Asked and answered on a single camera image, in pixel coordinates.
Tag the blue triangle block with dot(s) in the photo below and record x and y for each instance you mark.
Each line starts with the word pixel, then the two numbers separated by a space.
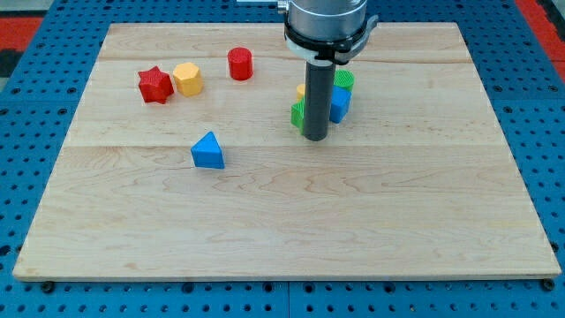
pixel 207 153

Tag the green star block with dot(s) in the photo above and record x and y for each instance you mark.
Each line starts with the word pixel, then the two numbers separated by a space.
pixel 297 115

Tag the yellow block behind rod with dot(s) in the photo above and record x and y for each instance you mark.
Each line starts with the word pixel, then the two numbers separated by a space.
pixel 300 89

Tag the blue cube block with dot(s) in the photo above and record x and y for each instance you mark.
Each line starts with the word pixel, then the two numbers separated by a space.
pixel 340 104

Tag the dark grey cylindrical pointer rod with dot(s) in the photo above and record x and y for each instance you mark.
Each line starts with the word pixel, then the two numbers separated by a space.
pixel 319 83

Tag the light wooden board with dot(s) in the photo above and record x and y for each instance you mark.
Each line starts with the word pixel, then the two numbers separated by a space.
pixel 416 183

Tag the green cylinder block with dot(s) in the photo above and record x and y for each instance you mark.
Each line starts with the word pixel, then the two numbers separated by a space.
pixel 344 79

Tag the red cylinder block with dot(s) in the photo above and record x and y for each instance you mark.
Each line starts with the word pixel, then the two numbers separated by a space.
pixel 240 63

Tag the yellow hexagon block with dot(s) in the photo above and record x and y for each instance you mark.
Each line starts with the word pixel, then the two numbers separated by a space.
pixel 188 79

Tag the red star block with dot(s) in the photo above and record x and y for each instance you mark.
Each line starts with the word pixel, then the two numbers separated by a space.
pixel 155 85

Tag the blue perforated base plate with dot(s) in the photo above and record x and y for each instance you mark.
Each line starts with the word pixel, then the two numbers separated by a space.
pixel 42 92

